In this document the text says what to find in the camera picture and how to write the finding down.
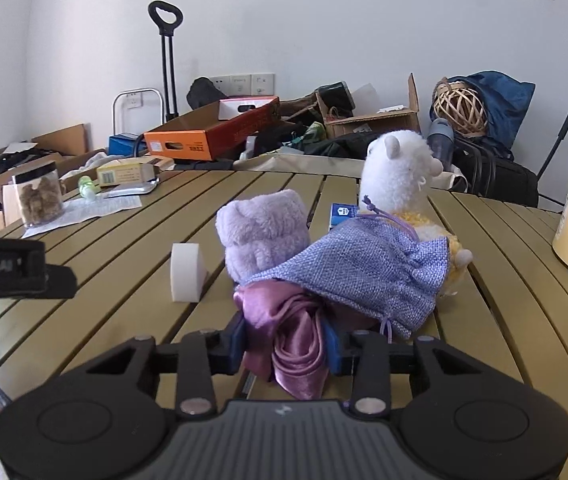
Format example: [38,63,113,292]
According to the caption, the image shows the open brown cardboard box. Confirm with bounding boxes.
[315,73,421,139]

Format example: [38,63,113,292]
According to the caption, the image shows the large open cardboard boxes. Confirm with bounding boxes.
[0,125,102,231]

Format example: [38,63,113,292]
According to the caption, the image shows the white foam roll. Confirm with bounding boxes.
[170,243,208,302]

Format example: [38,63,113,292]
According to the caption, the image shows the orange shoe box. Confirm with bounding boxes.
[144,96,281,162]

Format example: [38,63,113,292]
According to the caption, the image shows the black trolley handle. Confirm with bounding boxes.
[147,0,184,122]

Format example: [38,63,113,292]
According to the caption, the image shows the small blue card box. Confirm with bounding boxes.
[328,203,360,230]

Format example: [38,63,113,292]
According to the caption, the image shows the grey water bottle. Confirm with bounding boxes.
[426,118,455,171]

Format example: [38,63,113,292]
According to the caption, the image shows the purple satin cloth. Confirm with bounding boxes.
[233,278,365,401]

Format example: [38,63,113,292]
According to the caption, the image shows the yellow flat carton box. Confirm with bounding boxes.
[96,157,159,188]

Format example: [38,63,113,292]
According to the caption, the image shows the lavender woven drawstring pouch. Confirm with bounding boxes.
[247,214,450,338]

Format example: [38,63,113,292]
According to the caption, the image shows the black suitcase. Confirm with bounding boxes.
[452,134,538,207]

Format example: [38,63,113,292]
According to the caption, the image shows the lavender fluffy plush cloth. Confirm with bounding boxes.
[215,190,310,284]

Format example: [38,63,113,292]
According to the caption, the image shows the woven rattan ball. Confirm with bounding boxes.
[432,78,488,138]

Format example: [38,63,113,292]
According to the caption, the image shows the clear jar with snacks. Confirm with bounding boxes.
[13,162,64,228]

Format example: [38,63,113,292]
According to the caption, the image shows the small green bottle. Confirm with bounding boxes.
[78,176,101,200]

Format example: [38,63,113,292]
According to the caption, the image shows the white wall socket strip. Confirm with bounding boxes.
[209,73,275,96]

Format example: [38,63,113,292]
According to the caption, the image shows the blue storage crate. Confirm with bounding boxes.
[107,133,147,157]

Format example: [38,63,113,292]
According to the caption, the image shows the white alpaca plush toy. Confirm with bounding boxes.
[359,130,474,296]

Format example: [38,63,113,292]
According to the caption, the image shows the dark blue bag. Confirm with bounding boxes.
[448,70,535,162]

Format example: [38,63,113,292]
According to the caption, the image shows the white paper sheet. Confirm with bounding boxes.
[22,196,142,238]

